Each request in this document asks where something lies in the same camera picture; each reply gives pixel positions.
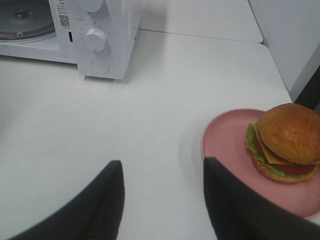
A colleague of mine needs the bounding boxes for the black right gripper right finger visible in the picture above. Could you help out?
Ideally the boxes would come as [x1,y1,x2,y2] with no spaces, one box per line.
[203,157,320,240]

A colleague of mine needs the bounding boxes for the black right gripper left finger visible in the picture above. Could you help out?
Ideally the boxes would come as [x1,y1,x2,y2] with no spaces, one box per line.
[13,160,125,240]

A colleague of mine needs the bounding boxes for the pink round plate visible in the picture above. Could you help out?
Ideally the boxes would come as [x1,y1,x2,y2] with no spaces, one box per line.
[201,108,320,219]

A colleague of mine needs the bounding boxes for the burger with lettuce and cheese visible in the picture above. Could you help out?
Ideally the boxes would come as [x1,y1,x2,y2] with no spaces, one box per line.
[245,103,320,184]

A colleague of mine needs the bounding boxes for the round white door release button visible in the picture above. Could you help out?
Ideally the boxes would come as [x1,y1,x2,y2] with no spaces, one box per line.
[90,58,110,74]

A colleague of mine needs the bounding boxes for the white microwave knob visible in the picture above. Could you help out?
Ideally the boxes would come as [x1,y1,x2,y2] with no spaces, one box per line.
[84,28,108,52]
[80,0,103,13]

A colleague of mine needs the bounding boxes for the white microwave oven body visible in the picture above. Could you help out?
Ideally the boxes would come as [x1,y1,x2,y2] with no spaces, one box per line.
[0,0,142,80]

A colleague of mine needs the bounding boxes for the glass microwave turntable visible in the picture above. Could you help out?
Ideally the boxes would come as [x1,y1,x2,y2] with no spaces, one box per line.
[0,0,55,41]

